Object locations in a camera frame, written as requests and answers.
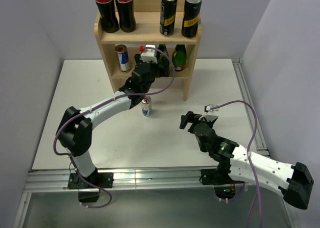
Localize Red Bull can front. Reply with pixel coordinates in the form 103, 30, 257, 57
115, 45, 130, 73

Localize red bull can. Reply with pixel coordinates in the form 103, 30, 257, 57
115, 45, 130, 73
141, 96, 152, 116

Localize green glass bottle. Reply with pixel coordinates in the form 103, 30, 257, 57
158, 44, 170, 70

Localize green bottle yellow label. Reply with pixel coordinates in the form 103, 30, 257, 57
172, 44, 187, 71

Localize black Schweppes can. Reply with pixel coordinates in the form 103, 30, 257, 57
159, 0, 178, 36

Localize black can yellow label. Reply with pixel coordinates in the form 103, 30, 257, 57
181, 0, 202, 38

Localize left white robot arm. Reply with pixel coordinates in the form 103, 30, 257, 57
54, 49, 169, 187

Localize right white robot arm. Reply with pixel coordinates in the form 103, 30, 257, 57
179, 111, 314, 210

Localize Red Bull can near shelf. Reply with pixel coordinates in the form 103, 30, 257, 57
141, 96, 152, 116

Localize wooden two-tier shelf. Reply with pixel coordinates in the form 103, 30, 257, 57
94, 0, 203, 100

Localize left Coca-Cola bottle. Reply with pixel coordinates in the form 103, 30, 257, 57
95, 0, 119, 33

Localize coca-cola bottle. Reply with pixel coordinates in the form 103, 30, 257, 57
115, 0, 136, 33
95, 0, 119, 33

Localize right Coca-Cola bottle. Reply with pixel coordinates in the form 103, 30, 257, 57
115, 0, 136, 33

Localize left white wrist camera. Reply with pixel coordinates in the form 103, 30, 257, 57
139, 45, 158, 64

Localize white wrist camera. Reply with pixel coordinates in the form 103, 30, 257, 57
139, 45, 158, 64
199, 104, 219, 122

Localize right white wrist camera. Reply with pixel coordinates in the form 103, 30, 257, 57
199, 104, 219, 122

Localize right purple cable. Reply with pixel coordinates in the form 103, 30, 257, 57
211, 100, 263, 228

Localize purple cable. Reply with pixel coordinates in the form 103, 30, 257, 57
211, 100, 263, 228
53, 46, 176, 158

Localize aluminium side rail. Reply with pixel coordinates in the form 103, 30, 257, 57
231, 59, 270, 158

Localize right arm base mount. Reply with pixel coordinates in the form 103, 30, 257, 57
199, 169, 236, 200

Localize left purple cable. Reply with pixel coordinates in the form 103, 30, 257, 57
53, 46, 176, 158

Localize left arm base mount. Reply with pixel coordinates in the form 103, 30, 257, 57
67, 171, 114, 203

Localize aluminium front rail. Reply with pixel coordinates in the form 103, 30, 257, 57
23, 167, 204, 193

